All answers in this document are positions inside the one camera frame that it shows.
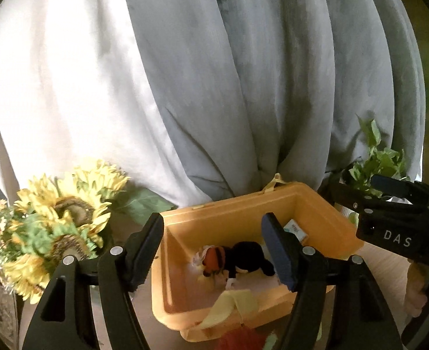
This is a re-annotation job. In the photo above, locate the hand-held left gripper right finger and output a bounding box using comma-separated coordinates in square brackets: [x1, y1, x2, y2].
[261, 212, 402, 350]

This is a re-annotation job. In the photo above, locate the black and orange bee plush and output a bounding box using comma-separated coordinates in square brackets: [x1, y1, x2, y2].
[193, 241, 275, 289]

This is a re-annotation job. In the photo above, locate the sunflower bouquet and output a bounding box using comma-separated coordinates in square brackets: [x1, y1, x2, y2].
[1, 158, 179, 305]

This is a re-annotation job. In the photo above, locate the blue tissue packet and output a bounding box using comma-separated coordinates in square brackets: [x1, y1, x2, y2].
[283, 219, 309, 244]

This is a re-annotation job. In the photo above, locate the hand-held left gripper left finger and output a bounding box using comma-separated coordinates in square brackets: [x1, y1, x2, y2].
[21, 212, 165, 350]

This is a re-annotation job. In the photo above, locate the red and green plush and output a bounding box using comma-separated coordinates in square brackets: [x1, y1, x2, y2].
[216, 326, 279, 350]

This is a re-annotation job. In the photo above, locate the orange plastic crate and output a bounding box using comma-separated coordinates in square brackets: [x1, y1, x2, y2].
[151, 181, 363, 343]

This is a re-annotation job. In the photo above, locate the yellow ribbon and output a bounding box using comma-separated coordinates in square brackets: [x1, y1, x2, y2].
[261, 173, 289, 194]

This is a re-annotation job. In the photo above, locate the grey curtain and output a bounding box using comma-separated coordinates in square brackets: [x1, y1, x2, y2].
[123, 0, 428, 205]

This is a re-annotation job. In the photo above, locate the white plant pot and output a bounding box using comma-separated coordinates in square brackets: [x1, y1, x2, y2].
[340, 205, 359, 227]

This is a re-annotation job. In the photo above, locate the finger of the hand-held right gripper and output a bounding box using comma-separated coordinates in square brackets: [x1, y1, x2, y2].
[322, 181, 374, 224]
[370, 174, 414, 200]

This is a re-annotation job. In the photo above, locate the white curtain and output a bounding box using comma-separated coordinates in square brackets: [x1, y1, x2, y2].
[0, 0, 215, 212]

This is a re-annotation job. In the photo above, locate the yellow banana toy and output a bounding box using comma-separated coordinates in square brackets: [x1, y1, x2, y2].
[200, 288, 259, 330]

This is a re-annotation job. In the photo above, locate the person's right hand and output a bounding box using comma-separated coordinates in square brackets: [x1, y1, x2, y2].
[406, 260, 429, 319]

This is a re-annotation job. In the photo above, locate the green potted plant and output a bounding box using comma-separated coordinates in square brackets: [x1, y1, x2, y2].
[340, 115, 410, 198]

